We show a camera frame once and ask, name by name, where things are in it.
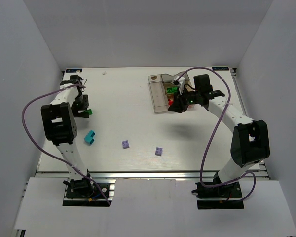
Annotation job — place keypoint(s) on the blue label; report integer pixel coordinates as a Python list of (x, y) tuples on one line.
[(220, 68), (74, 70)]

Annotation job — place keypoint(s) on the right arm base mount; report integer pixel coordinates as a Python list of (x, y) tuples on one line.
[(225, 197)]

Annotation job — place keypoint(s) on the green lego plate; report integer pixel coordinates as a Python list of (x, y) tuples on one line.
[(171, 90)]

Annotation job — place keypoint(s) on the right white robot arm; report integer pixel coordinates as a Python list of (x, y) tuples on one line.
[(250, 139)]

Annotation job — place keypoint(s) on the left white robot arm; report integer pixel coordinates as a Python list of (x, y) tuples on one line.
[(60, 126)]

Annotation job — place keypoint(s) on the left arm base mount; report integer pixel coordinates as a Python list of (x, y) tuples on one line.
[(84, 193)]

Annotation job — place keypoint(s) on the tan amber middle container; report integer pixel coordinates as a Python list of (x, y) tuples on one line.
[(166, 85)]

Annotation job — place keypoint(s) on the blue label left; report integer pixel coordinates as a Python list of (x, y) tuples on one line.
[(74, 70)]

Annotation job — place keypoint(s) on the clear long narrow container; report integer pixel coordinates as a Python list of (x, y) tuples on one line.
[(158, 95)]

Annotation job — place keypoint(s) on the purple lego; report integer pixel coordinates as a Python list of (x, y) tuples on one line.
[(125, 144), (158, 151)]

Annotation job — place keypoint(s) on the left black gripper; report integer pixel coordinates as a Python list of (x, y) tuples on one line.
[(81, 111)]

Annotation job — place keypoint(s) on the dark smoked container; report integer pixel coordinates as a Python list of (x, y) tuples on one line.
[(168, 78)]

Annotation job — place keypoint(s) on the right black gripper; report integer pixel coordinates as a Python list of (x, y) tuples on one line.
[(180, 103)]

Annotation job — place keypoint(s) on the cyan lego brick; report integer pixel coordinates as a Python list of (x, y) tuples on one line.
[(89, 138)]

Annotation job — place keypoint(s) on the blue label right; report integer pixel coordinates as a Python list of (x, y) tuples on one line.
[(220, 68)]

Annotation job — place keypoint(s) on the clear front container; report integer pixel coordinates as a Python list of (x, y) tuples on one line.
[(170, 98)]

